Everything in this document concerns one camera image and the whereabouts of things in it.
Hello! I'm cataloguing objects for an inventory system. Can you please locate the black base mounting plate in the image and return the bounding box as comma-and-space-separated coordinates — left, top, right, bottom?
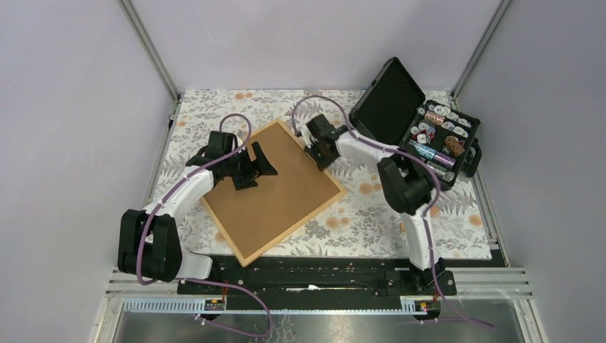
177, 255, 458, 298

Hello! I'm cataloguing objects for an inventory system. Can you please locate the small wooden block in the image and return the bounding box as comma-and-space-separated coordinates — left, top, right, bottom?
429, 206, 441, 218

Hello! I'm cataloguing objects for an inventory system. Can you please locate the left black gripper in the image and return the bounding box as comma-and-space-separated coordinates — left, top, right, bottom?
224, 141, 277, 189

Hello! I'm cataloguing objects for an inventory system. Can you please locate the brown frame backing board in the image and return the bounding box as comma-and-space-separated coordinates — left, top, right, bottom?
204, 123, 342, 262

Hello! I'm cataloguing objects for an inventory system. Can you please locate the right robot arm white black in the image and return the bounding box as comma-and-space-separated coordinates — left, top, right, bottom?
294, 114, 439, 294

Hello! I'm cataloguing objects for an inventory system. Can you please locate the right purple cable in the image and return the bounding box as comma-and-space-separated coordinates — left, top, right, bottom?
290, 94, 497, 331

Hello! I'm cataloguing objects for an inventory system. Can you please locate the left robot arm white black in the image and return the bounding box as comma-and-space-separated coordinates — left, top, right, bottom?
117, 131, 278, 284

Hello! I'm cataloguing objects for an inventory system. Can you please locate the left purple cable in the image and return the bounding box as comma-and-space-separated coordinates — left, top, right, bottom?
135, 113, 276, 339

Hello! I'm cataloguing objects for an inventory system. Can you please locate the open black chip case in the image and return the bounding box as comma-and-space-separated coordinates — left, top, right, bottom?
349, 57, 482, 190

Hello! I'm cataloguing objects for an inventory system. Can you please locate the light wooden picture frame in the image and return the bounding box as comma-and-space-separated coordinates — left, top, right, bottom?
200, 119, 347, 269

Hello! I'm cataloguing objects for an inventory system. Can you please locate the purple cable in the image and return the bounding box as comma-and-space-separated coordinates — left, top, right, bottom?
290, 94, 497, 331
135, 113, 276, 339

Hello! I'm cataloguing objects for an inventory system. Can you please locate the floral patterned table mat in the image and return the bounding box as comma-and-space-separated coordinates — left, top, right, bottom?
154, 89, 491, 259

